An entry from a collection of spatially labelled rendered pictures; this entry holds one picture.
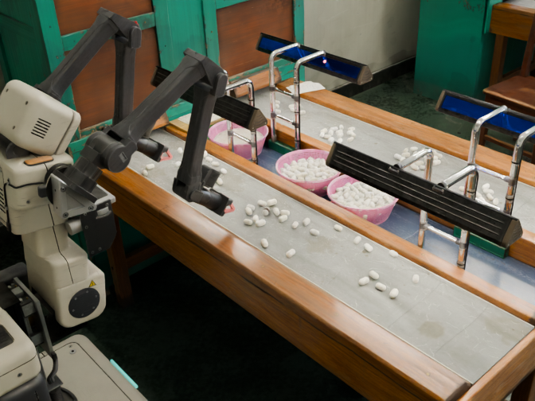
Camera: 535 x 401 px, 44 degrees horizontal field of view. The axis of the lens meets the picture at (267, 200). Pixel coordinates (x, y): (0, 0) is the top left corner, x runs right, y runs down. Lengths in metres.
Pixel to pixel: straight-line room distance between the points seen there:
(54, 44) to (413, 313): 1.64
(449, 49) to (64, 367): 3.51
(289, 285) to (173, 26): 1.39
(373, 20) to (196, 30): 2.39
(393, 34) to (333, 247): 3.41
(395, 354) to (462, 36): 3.41
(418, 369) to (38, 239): 1.10
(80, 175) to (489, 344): 1.17
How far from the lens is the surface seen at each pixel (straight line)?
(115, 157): 1.77
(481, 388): 1.81
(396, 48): 5.50
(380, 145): 2.85
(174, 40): 2.99
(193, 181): 2.06
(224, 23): 3.15
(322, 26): 4.80
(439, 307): 2.01
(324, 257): 2.17
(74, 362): 2.60
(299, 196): 2.44
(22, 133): 1.83
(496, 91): 4.21
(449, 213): 1.82
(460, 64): 4.99
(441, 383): 1.77
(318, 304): 1.95
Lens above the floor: 2.04
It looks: 32 degrees down
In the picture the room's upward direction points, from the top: 3 degrees counter-clockwise
